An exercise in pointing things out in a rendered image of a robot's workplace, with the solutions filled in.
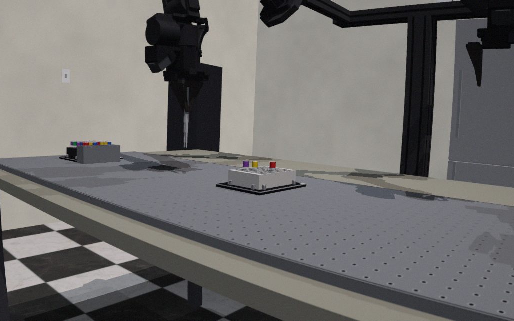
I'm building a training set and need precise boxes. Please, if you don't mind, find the white rectangular rack with grid of holes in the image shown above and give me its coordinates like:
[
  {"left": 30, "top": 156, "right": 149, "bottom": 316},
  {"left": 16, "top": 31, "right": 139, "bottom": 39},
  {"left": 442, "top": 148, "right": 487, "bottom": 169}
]
[{"left": 228, "top": 166, "right": 296, "bottom": 190}]

